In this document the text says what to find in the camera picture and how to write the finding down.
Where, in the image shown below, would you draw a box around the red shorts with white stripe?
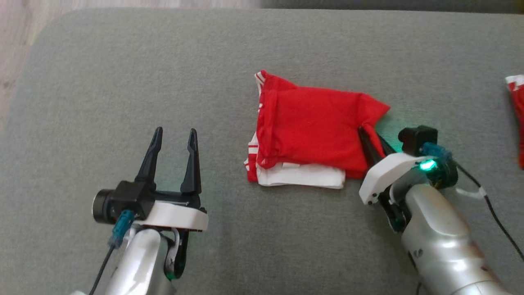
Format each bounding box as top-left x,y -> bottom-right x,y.
505,75 -> 524,170

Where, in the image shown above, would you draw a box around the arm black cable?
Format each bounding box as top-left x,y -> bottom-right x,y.
450,162 -> 524,263
88,245 -> 117,295

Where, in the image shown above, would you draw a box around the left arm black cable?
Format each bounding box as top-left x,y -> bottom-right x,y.
88,245 -> 117,295

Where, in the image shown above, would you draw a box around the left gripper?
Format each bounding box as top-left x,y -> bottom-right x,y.
134,126 -> 209,231

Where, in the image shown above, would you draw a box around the grey fabric sofa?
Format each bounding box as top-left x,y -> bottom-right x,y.
0,0 -> 524,295

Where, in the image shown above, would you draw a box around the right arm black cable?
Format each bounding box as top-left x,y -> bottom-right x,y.
450,162 -> 524,263

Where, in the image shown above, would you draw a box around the white tie on right cable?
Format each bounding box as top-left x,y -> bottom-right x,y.
456,186 -> 488,200

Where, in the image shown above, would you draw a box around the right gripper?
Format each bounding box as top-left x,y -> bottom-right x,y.
358,126 -> 426,206

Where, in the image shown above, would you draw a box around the red Bulls 23 jersey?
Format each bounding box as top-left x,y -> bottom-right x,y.
244,70 -> 391,189

